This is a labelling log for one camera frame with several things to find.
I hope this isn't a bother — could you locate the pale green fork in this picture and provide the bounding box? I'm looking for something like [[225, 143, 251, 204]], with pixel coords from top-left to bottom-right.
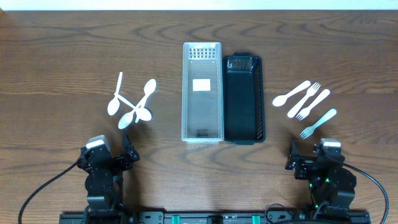
[[300, 108, 337, 139]]

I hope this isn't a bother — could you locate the white spoon bowl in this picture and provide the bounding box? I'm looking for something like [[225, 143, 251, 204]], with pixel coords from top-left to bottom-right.
[[137, 79, 156, 108], [118, 108, 136, 129]]

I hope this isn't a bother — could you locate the white spoon crossing diagonal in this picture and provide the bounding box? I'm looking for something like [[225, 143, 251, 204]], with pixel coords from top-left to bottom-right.
[[114, 93, 152, 121]]

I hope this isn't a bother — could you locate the white spoon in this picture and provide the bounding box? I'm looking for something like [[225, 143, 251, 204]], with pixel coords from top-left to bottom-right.
[[107, 72, 123, 116], [272, 80, 311, 107]]

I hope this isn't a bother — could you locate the white fork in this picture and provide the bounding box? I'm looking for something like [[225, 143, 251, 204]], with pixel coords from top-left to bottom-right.
[[287, 82, 321, 118], [296, 89, 331, 121]]

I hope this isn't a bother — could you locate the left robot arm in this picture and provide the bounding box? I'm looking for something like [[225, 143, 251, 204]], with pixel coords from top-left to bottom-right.
[[78, 132, 140, 211]]

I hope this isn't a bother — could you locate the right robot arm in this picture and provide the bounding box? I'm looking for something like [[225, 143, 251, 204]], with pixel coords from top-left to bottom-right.
[[285, 138, 356, 219]]

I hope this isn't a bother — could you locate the black plastic basket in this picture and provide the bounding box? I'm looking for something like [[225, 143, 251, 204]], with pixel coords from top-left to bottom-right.
[[223, 52, 266, 145]]

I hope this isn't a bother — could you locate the white label in basket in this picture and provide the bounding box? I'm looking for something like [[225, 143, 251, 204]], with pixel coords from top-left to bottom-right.
[[192, 79, 211, 91]]

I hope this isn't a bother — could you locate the clear plastic basket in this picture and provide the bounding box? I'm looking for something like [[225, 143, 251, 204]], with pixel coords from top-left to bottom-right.
[[182, 42, 224, 144]]

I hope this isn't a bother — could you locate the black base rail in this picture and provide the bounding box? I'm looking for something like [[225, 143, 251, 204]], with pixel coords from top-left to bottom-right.
[[59, 210, 371, 224]]

